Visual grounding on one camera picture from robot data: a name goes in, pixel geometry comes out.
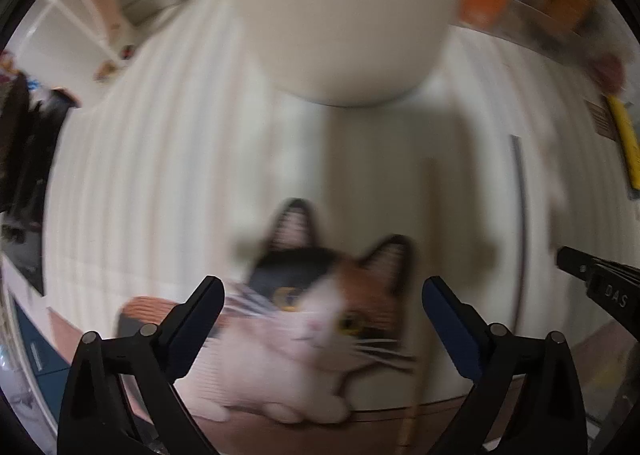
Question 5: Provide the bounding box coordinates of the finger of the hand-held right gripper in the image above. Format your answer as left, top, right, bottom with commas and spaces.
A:
556, 246, 640, 286

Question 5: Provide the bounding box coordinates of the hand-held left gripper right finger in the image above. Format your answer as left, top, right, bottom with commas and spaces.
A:
421, 276, 588, 455

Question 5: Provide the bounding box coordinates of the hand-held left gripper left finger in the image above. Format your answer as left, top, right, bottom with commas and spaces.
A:
57, 276, 226, 455

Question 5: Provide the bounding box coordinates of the thick light wooden chopstick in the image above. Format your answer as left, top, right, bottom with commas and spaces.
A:
400, 157, 438, 453

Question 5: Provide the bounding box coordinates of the cream utensil holder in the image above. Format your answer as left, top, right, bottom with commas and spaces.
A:
207, 0, 486, 108

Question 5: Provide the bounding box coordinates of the black chopstick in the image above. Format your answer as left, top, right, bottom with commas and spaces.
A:
509, 135, 532, 336

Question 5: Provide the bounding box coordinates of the woven calico cat mat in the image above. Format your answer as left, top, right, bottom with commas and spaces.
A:
117, 197, 418, 426

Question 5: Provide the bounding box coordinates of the yellow flat item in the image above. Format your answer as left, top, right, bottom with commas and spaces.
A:
605, 95, 640, 200

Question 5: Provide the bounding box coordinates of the brown cardboard piece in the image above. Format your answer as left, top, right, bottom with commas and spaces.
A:
587, 102, 619, 139

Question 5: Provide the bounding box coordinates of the blue cabinet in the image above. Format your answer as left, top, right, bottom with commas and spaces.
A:
12, 300, 72, 377

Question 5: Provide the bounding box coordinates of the pastel striped tablecloth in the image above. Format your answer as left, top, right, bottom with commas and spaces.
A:
42, 0, 640, 416

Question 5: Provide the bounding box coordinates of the dark furniture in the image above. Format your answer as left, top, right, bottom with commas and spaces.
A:
0, 70, 81, 296

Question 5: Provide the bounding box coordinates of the white plastic appliance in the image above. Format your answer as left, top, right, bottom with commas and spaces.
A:
10, 0, 133, 83

